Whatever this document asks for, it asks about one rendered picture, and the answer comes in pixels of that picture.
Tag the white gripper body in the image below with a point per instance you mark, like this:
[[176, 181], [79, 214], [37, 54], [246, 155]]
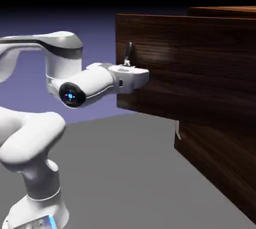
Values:
[[141, 78]]

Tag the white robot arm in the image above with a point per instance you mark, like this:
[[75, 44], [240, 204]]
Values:
[[30, 133]]

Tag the dark wood cabinet door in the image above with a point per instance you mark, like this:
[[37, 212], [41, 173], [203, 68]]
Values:
[[190, 63]]

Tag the dark wood cabinet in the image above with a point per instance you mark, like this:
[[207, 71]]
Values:
[[226, 163]]

